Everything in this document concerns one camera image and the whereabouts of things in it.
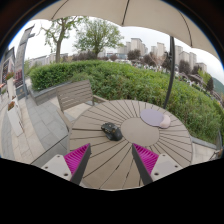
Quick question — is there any white planter box with flowers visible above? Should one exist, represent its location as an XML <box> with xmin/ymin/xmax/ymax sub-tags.
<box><xmin>6</xmin><ymin>100</ymin><xmax>25</xmax><ymax>137</ymax></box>
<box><xmin>5</xmin><ymin>71</ymin><xmax>18</xmax><ymax>102</ymax></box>

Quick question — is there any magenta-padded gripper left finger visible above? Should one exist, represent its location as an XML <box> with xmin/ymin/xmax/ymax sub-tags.
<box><xmin>40</xmin><ymin>143</ymin><xmax>92</xmax><ymax>186</ymax></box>

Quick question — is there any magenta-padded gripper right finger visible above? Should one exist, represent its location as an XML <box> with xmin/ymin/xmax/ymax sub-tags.
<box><xmin>131</xmin><ymin>143</ymin><xmax>184</xmax><ymax>186</ymax></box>

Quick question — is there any thin-crowned tree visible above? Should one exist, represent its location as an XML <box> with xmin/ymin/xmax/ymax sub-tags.
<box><xmin>39</xmin><ymin>15</ymin><xmax>85</xmax><ymax>64</ymax></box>

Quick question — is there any black curved parasol pole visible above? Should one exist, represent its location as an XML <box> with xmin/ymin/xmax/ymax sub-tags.
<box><xmin>162</xmin><ymin>35</ymin><xmax>177</xmax><ymax>111</ymax></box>

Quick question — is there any grey slatted patio chair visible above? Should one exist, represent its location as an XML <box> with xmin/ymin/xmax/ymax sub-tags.
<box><xmin>55</xmin><ymin>79</ymin><xmax>109</xmax><ymax>133</ymax></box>

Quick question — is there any beige parasol canopy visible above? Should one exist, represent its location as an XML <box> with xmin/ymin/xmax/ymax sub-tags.
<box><xmin>31</xmin><ymin>0</ymin><xmax>222</xmax><ymax>62</ymax></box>

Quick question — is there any group of beige high-rise buildings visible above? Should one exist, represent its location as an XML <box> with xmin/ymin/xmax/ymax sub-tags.
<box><xmin>96</xmin><ymin>37</ymin><xmax>208</xmax><ymax>74</ymax></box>

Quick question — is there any round bushy green tree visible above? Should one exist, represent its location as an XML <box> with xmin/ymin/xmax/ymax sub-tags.
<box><xmin>73</xmin><ymin>18</ymin><xmax>125</xmax><ymax>58</ymax></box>

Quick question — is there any black computer mouse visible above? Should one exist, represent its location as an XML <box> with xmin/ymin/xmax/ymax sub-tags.
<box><xmin>100</xmin><ymin>122</ymin><xmax>124</xmax><ymax>142</ymax></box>

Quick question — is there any dark tall sign pillar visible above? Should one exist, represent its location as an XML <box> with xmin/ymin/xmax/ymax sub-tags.
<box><xmin>14</xmin><ymin>24</ymin><xmax>36</xmax><ymax>100</ymax></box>

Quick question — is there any lilac mouse pad, pink wrist rest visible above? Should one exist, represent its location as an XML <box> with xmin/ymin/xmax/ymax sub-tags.
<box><xmin>139</xmin><ymin>108</ymin><xmax>172</xmax><ymax>130</ymax></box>

